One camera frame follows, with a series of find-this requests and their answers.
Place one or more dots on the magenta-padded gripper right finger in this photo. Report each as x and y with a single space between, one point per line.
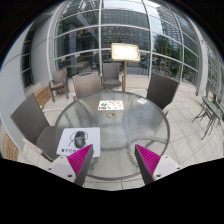
150 161

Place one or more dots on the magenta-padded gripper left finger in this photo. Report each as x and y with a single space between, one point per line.
78 161

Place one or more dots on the black computer mouse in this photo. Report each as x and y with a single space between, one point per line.
79 140

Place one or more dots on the white printed mouse pad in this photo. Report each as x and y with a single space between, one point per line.
93 136

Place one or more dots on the grey wicker chair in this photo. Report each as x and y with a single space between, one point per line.
111 74
86 86
60 78
30 120

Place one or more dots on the colourful picture menu sheet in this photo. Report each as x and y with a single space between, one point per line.
110 105

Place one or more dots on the wooden slat bench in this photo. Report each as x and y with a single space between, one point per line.
10 150
41 95

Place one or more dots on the green metal outdoor table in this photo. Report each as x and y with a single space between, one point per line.
211 106

